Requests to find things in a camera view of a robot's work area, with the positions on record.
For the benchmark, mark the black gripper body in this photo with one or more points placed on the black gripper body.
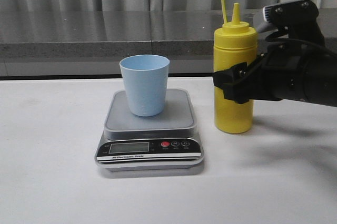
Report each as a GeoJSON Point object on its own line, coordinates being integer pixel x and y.
{"type": "Point", "coordinates": [280, 74]}

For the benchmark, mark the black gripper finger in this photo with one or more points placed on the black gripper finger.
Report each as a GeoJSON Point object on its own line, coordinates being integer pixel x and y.
{"type": "Point", "coordinates": [295, 19]}
{"type": "Point", "coordinates": [231, 82]}

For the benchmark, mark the yellow squeeze bottle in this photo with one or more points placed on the yellow squeeze bottle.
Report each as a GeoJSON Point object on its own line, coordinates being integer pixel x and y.
{"type": "Point", "coordinates": [235, 42]}

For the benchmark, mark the light blue plastic cup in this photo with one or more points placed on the light blue plastic cup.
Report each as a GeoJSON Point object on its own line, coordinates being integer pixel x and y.
{"type": "Point", "coordinates": [145, 82]}

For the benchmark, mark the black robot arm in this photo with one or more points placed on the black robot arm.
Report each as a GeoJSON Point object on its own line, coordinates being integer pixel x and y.
{"type": "Point", "coordinates": [319, 70]}

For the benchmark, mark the silver digital kitchen scale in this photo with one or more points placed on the silver digital kitchen scale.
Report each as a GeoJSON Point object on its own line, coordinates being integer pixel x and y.
{"type": "Point", "coordinates": [168, 140]}

